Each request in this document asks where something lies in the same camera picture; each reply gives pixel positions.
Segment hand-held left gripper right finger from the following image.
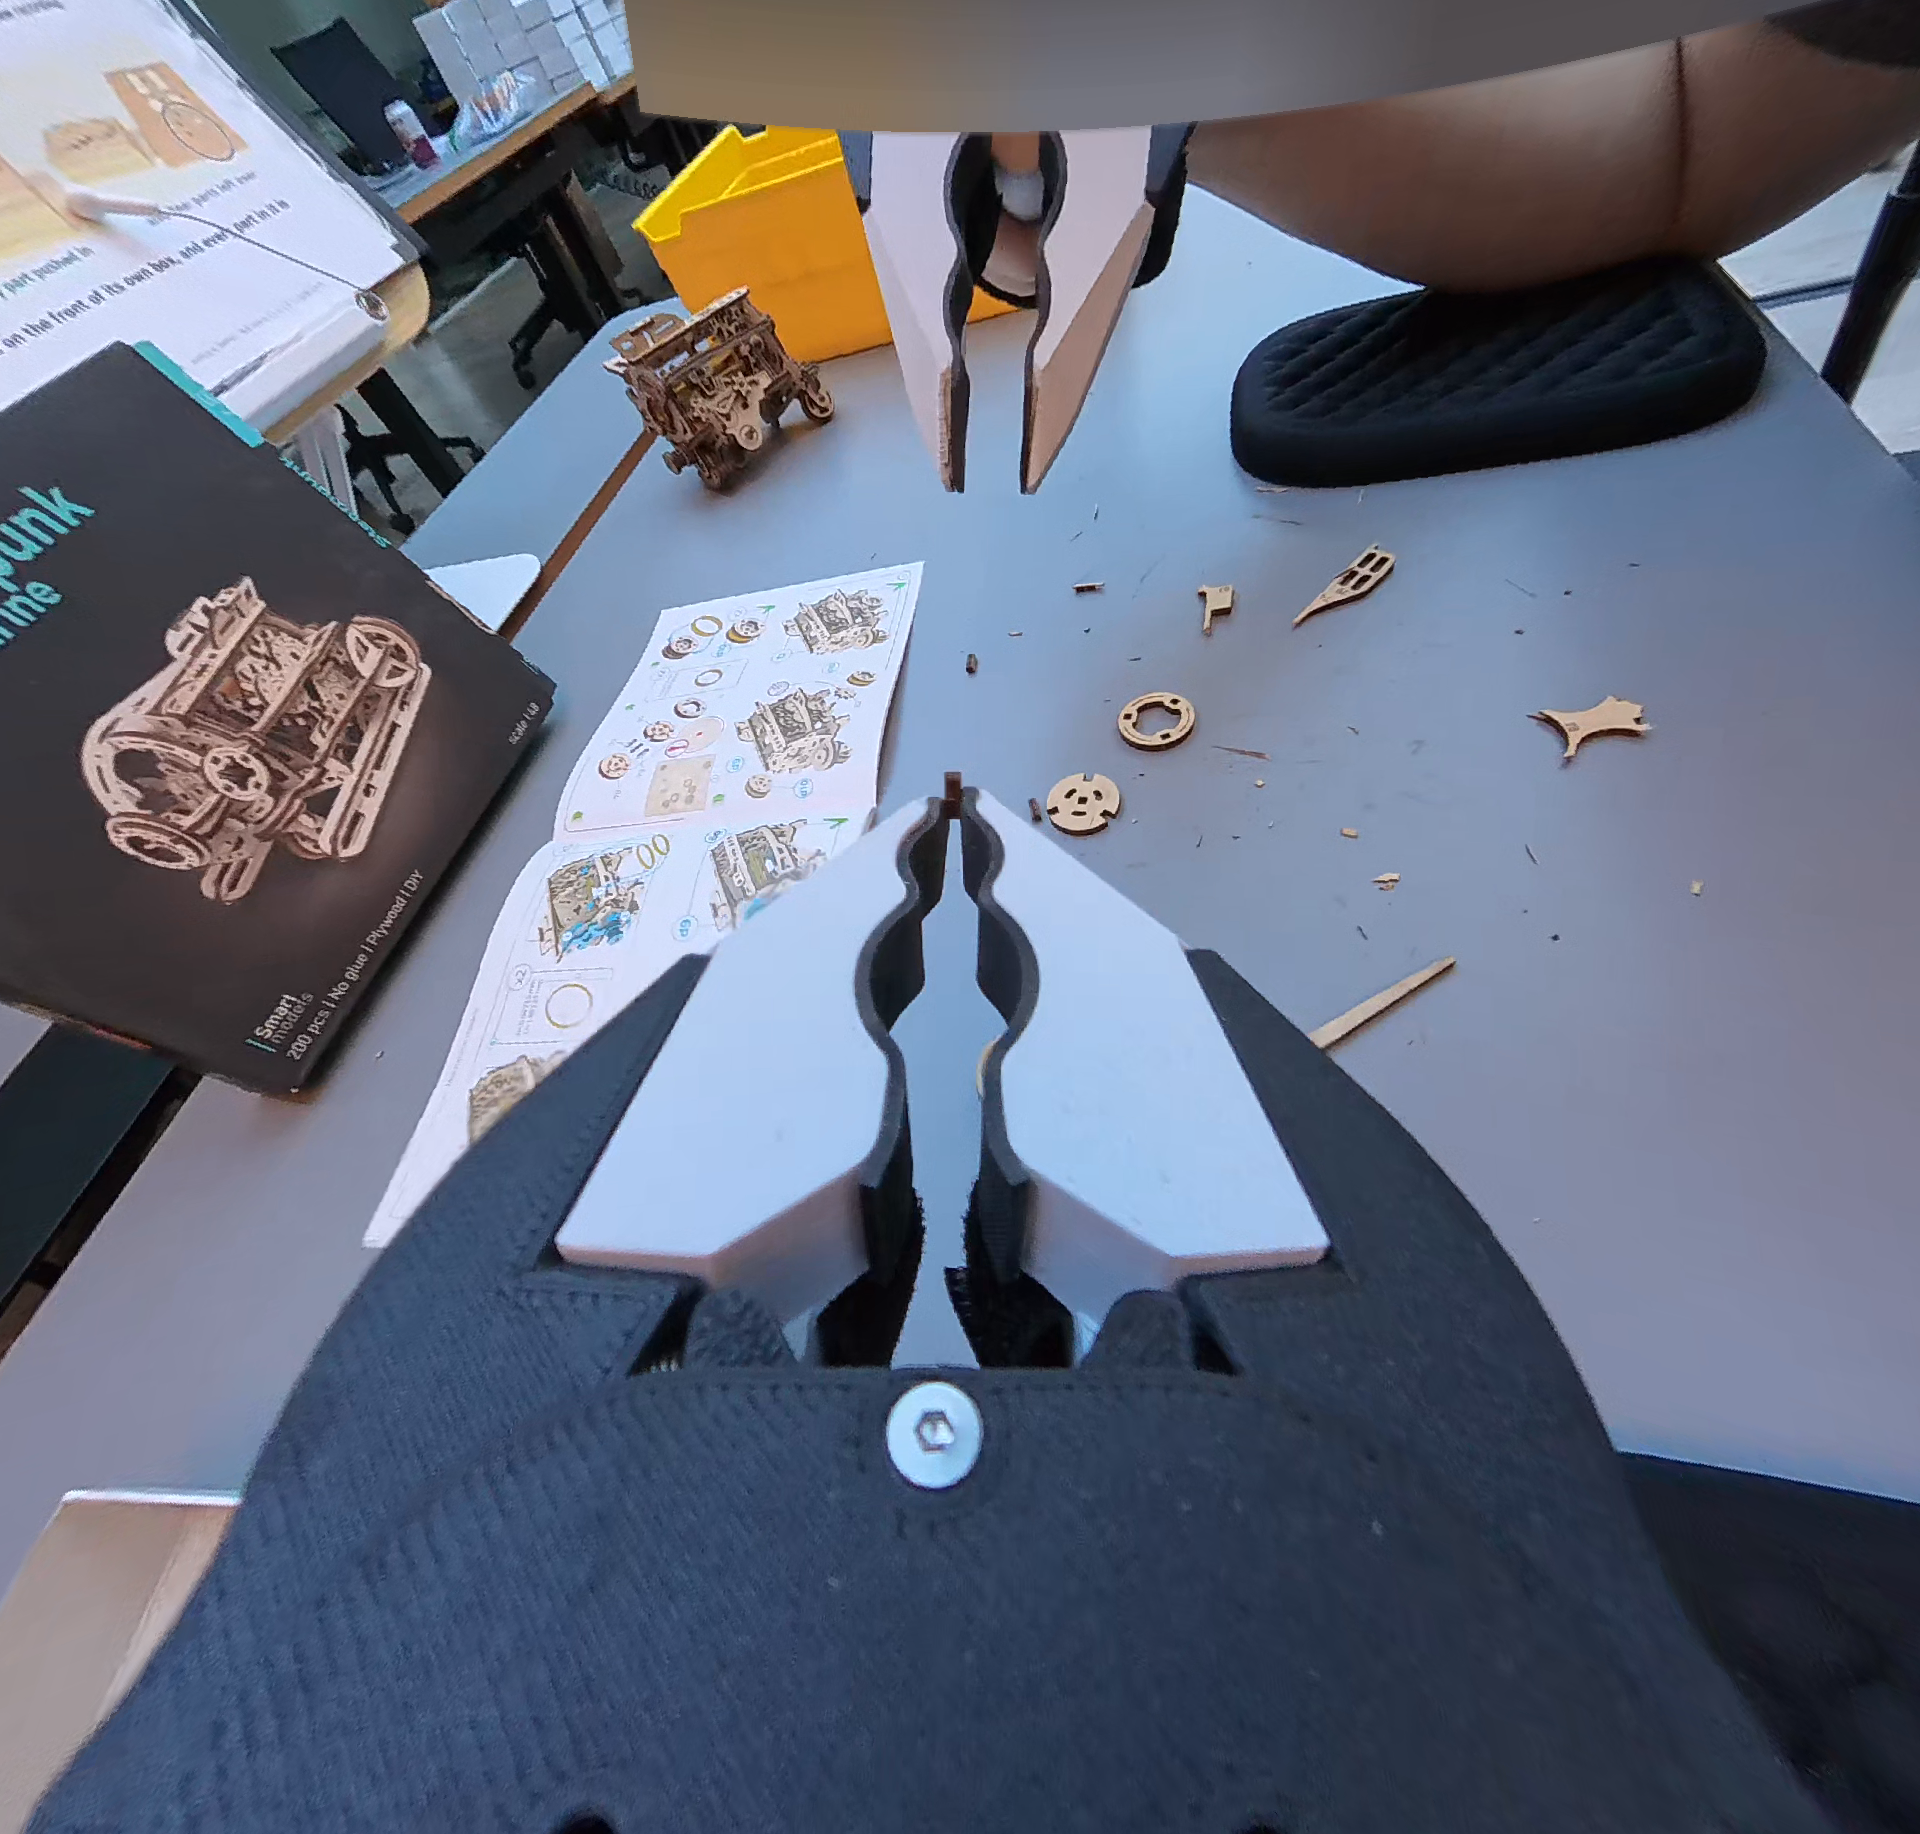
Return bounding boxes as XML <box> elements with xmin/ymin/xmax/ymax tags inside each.
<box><xmin>966</xmin><ymin>789</ymin><xmax>1335</xmax><ymax>1368</ymax></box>

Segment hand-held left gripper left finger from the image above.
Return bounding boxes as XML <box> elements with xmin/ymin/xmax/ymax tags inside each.
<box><xmin>554</xmin><ymin>797</ymin><xmax>949</xmax><ymax>1368</ymax></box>

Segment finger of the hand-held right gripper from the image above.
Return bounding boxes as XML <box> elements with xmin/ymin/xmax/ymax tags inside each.
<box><xmin>861</xmin><ymin>130</ymin><xmax>979</xmax><ymax>497</ymax></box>
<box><xmin>1020</xmin><ymin>130</ymin><xmax>1159</xmax><ymax>497</ymax></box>

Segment person's right forearm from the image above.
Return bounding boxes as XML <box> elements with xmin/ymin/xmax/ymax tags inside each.
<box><xmin>1192</xmin><ymin>0</ymin><xmax>1920</xmax><ymax>291</ymax></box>

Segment grey desk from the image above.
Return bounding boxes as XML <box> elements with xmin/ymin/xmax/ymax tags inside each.
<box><xmin>0</xmin><ymin>185</ymin><xmax>1920</xmax><ymax>1597</ymax></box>

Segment yellow plastic bin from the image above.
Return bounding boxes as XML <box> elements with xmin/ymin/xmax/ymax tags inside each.
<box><xmin>630</xmin><ymin>124</ymin><xmax>1038</xmax><ymax>362</ymax></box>

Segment wooden model engine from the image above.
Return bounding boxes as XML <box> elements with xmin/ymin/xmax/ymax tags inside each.
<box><xmin>602</xmin><ymin>289</ymin><xmax>837</xmax><ymax>497</ymax></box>

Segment long wooden sliver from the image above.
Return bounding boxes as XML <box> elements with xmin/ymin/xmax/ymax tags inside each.
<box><xmin>1308</xmin><ymin>958</ymin><xmax>1458</xmax><ymax>1053</ymax></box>

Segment scattered wood splinters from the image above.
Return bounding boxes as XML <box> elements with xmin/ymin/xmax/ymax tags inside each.
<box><xmin>960</xmin><ymin>505</ymin><xmax>1712</xmax><ymax>952</ymax></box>

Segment black quilted wrist rest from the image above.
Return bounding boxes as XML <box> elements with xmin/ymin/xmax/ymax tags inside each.
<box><xmin>1230</xmin><ymin>254</ymin><xmax>1771</xmax><ymax>489</ymax></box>

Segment slotted pointed wooden offcut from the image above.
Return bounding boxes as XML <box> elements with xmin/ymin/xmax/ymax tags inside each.
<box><xmin>1292</xmin><ymin>544</ymin><xmax>1398</xmax><ymax>627</ymax></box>

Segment white instruction booklet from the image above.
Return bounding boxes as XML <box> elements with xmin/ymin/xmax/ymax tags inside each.
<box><xmin>365</xmin><ymin>562</ymin><xmax>928</xmax><ymax>1252</ymax></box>

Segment wooden workbench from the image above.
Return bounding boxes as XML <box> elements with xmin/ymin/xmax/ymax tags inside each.
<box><xmin>361</xmin><ymin>70</ymin><xmax>648</xmax><ymax>381</ymax></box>

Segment stack of white boxes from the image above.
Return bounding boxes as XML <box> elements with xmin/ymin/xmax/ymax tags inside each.
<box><xmin>411</xmin><ymin>0</ymin><xmax>633</xmax><ymax>103</ymax></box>

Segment white plastic part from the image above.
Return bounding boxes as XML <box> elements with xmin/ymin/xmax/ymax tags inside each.
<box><xmin>427</xmin><ymin>556</ymin><xmax>542</xmax><ymax>636</ymax></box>

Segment star-shaped wooden offcut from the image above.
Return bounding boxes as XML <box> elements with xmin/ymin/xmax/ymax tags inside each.
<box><xmin>1531</xmin><ymin>695</ymin><xmax>1652</xmax><ymax>763</ymax></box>

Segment black office chair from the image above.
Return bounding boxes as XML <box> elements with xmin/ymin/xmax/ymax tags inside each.
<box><xmin>271</xmin><ymin>16</ymin><xmax>413</xmax><ymax>163</ymax></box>

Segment black puzzle box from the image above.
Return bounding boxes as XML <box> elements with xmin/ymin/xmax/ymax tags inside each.
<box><xmin>0</xmin><ymin>340</ymin><xmax>560</xmax><ymax>1103</ymax></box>

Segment black metal leg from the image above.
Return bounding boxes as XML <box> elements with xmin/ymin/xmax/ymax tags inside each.
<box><xmin>1819</xmin><ymin>139</ymin><xmax>1920</xmax><ymax>398</ymax></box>

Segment instruction sign with black stand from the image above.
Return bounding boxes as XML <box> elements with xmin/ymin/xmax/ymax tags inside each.
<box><xmin>0</xmin><ymin>0</ymin><xmax>429</xmax><ymax>432</ymax></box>

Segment pale wooden board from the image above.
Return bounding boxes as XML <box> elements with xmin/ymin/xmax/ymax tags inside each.
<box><xmin>0</xmin><ymin>1490</ymin><xmax>243</xmax><ymax>1821</ymax></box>

